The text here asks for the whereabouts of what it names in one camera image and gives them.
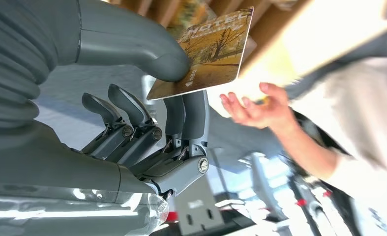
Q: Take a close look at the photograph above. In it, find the grey column with label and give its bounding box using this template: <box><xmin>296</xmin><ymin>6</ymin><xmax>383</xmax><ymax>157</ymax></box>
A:
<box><xmin>174</xmin><ymin>176</ymin><xmax>227</xmax><ymax>236</ymax></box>

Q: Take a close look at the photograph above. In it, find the ribbed grey right arm sleeve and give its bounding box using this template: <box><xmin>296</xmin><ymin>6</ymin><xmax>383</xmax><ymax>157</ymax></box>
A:
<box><xmin>0</xmin><ymin>0</ymin><xmax>82</xmax><ymax>154</ymax></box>

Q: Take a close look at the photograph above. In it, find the wooden stepped card holder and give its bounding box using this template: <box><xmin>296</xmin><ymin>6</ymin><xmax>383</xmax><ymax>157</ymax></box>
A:
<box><xmin>108</xmin><ymin>0</ymin><xmax>387</xmax><ymax>86</ymax></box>

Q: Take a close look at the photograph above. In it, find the person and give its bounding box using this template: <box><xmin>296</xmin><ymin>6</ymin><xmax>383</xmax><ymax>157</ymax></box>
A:
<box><xmin>284</xmin><ymin>26</ymin><xmax>387</xmax><ymax>236</ymax></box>

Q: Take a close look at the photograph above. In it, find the black stand with red clamps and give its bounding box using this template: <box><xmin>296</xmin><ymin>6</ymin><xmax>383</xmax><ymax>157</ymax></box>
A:
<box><xmin>286</xmin><ymin>174</ymin><xmax>363</xmax><ymax>236</ymax></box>

